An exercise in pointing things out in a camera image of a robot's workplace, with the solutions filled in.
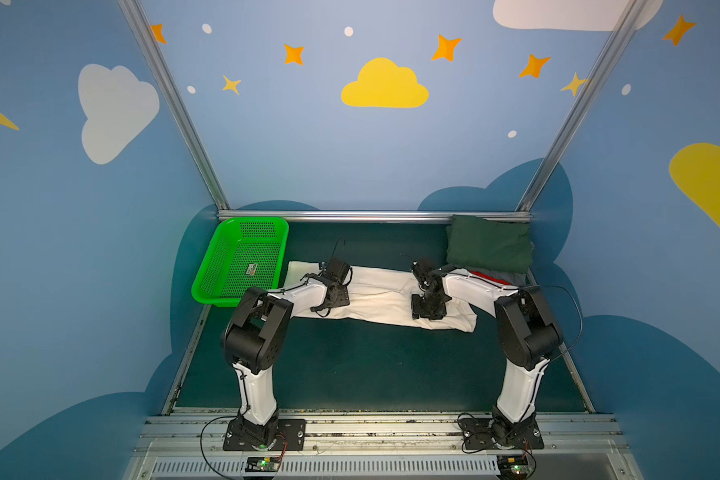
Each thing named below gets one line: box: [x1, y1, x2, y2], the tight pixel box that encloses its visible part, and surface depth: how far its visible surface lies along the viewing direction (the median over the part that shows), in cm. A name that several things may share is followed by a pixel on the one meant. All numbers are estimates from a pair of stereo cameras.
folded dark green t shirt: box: [446, 214, 534, 273], surface depth 106 cm
